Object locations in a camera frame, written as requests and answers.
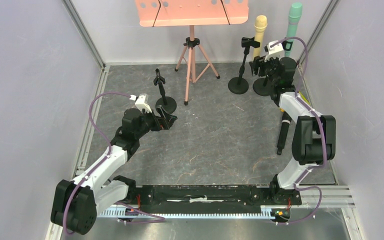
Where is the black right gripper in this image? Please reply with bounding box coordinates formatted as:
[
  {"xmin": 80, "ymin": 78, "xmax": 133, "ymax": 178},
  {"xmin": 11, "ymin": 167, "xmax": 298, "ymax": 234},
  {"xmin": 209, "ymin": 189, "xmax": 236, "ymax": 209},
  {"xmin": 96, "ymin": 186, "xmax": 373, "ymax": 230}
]
[{"xmin": 248, "ymin": 52, "xmax": 279, "ymax": 86}]

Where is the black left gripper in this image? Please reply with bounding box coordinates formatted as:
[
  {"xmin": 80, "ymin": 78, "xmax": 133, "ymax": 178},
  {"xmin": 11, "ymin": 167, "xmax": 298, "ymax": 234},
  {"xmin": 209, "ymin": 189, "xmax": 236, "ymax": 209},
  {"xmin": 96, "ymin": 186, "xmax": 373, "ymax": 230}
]
[{"xmin": 134, "ymin": 105, "xmax": 177, "ymax": 139}]

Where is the black microphone desk stand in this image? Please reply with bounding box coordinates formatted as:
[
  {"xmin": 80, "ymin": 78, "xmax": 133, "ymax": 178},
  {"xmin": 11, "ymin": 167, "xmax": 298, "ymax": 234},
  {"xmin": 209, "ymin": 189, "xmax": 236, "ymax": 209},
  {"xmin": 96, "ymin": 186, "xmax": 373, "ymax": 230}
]
[{"xmin": 153, "ymin": 68, "xmax": 177, "ymax": 114}]

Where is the yellow microphone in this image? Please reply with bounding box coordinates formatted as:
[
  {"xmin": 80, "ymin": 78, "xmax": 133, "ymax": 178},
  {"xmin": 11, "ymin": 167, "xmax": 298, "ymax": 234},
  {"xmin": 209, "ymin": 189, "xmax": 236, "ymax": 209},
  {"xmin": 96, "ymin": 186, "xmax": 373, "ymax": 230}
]
[{"xmin": 253, "ymin": 15, "xmax": 268, "ymax": 58}]

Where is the black microphone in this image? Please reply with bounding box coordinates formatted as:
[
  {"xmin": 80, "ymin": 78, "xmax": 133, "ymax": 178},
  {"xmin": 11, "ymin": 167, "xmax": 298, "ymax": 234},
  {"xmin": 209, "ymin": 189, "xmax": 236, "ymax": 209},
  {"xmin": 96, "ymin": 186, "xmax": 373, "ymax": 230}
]
[{"xmin": 276, "ymin": 112, "xmax": 292, "ymax": 156}]

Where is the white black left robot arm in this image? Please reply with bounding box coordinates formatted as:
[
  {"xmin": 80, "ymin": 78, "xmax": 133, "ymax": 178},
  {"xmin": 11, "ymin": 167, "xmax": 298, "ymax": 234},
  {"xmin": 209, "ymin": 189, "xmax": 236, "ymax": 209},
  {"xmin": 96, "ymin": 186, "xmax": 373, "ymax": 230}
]
[{"xmin": 50, "ymin": 106, "xmax": 178, "ymax": 235}]

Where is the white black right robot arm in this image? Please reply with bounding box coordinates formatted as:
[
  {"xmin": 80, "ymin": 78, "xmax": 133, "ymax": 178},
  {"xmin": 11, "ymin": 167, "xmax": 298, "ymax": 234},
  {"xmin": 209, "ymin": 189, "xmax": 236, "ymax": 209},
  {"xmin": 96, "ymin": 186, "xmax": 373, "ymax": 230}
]
[{"xmin": 250, "ymin": 56, "xmax": 336, "ymax": 204}]

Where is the green microphone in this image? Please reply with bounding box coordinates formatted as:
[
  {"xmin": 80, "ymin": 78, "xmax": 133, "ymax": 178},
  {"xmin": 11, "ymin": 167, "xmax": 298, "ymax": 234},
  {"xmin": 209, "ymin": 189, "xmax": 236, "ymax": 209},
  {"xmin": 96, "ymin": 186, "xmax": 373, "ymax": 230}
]
[{"xmin": 285, "ymin": 2, "xmax": 303, "ymax": 57}]

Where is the pink tripod music stand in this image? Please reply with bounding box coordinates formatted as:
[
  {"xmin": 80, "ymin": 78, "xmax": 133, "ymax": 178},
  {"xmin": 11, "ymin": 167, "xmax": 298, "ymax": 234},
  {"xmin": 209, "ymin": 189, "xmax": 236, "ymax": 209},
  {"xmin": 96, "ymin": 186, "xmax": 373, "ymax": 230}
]
[{"xmin": 135, "ymin": 0, "xmax": 249, "ymax": 106}]

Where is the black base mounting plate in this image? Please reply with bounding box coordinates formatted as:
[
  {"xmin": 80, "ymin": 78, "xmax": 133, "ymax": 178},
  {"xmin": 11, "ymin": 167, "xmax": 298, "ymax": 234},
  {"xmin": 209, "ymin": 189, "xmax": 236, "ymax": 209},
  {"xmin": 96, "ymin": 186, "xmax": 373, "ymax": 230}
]
[{"xmin": 122, "ymin": 184, "xmax": 302, "ymax": 214}]

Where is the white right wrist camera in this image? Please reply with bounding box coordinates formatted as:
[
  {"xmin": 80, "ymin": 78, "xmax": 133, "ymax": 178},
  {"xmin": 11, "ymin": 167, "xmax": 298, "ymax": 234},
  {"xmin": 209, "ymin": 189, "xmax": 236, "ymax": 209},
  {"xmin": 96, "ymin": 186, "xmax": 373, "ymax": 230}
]
[{"xmin": 264, "ymin": 40, "xmax": 284, "ymax": 59}]

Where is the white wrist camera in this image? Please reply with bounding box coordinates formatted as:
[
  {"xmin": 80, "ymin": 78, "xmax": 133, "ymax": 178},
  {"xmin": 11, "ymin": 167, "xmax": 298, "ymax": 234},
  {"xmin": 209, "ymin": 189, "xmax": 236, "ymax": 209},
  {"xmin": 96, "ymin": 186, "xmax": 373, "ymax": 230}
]
[
  {"xmin": 129, "ymin": 93, "xmax": 153, "ymax": 114},
  {"xmin": 264, "ymin": 40, "xmax": 284, "ymax": 59}
]

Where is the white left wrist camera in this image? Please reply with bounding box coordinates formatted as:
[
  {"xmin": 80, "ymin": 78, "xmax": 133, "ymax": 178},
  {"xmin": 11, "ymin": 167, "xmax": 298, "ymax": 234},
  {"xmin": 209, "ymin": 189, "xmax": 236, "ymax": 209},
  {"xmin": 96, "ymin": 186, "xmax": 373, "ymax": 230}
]
[{"xmin": 129, "ymin": 93, "xmax": 153, "ymax": 114}]

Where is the white slotted cable duct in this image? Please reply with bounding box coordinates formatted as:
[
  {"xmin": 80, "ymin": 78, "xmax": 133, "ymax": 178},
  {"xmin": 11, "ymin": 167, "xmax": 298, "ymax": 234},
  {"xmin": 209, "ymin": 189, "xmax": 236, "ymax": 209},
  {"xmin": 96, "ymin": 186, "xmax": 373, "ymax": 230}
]
[{"xmin": 97, "ymin": 205, "xmax": 275, "ymax": 220}]

